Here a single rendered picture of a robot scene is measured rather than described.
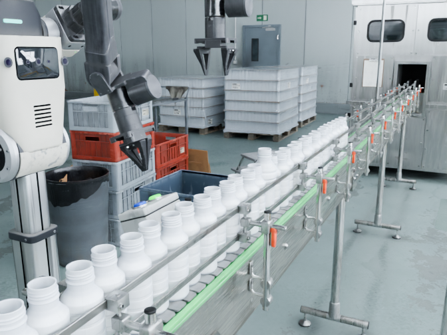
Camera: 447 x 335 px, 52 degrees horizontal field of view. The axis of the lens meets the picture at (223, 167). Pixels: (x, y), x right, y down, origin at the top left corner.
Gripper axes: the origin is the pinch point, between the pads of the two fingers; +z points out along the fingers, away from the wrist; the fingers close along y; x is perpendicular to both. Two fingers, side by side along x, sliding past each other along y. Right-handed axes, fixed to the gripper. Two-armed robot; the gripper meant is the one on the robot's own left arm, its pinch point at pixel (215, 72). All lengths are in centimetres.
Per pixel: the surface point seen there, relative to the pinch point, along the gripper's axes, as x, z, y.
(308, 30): -993, -54, 274
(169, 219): 50, 24, -16
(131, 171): -162, 84, 162
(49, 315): 79, 27, -17
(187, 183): -52, 51, 42
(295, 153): -21.9, 26.0, -16.3
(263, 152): 2.3, 20.9, -15.4
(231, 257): 28, 40, -18
